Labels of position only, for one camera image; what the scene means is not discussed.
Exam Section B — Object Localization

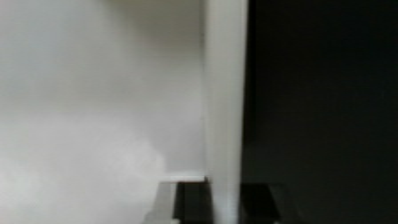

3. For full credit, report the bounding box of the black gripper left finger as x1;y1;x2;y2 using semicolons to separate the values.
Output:
172;182;213;224

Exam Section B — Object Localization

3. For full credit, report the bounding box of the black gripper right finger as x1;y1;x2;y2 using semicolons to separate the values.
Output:
239;183;296;224

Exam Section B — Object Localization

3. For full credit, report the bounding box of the white square tabletop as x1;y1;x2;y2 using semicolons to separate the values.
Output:
0;0;248;224

